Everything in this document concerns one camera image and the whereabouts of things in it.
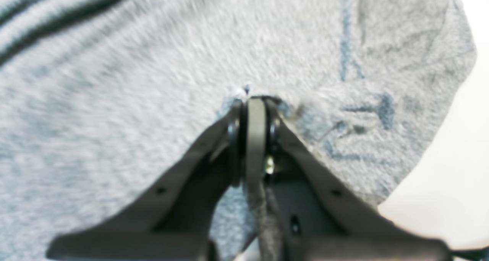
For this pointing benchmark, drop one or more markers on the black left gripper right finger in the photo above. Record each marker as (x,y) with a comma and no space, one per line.
(318,218)

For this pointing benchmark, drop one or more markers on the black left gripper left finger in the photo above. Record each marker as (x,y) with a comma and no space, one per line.
(171,220)

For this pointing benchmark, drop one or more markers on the grey t-shirt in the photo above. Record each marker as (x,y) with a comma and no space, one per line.
(99,97)

